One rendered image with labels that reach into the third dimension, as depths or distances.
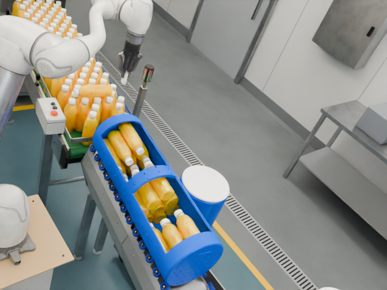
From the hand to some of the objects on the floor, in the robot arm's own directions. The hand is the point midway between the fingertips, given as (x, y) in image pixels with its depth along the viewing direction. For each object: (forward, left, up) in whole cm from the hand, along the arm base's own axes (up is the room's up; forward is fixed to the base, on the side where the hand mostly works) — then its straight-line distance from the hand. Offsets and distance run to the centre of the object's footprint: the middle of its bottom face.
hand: (124, 77), depth 199 cm
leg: (+8, -9, -143) cm, 143 cm away
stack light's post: (+43, +31, -143) cm, 153 cm away
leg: (-6, -8, -143) cm, 143 cm away
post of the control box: (-24, +22, -143) cm, 147 cm away
